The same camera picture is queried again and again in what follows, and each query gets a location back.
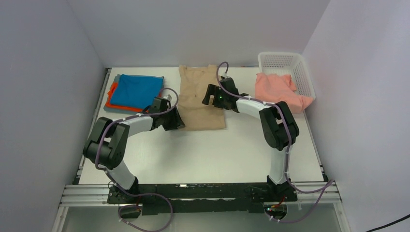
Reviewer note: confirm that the blue folded t-shirt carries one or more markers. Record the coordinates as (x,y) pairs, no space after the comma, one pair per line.
(137,92)

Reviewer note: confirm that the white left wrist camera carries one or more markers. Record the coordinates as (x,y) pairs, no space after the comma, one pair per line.
(168,97)

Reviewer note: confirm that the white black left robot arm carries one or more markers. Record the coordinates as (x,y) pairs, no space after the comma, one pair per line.
(106,144)

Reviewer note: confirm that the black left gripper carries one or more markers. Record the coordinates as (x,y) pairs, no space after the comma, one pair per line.
(177,122)

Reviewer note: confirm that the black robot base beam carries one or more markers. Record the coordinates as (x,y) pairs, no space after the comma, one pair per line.
(205,197)

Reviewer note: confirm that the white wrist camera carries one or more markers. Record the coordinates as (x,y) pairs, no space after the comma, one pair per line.
(168,97)
(224,75)

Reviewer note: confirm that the aluminium frame rails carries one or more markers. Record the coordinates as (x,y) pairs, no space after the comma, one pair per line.
(79,196)

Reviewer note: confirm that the orange folded t-shirt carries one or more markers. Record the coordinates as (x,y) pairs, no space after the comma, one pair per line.
(130,98)

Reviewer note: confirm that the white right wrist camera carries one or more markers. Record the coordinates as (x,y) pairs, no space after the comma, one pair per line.
(224,75)

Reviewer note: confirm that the grey folded t-shirt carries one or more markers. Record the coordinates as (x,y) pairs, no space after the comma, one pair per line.
(110,110)

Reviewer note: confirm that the white plastic laundry basket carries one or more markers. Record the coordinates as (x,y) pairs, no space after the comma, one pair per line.
(294,64)

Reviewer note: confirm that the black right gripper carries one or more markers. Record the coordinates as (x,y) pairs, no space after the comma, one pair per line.
(212,90)

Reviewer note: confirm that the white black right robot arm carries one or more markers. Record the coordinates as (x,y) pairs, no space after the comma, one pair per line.
(280,129)

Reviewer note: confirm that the beige t-shirt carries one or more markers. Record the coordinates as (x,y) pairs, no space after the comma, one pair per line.
(193,86)

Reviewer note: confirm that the pink t-shirt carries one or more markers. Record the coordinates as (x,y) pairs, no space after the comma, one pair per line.
(275,88)

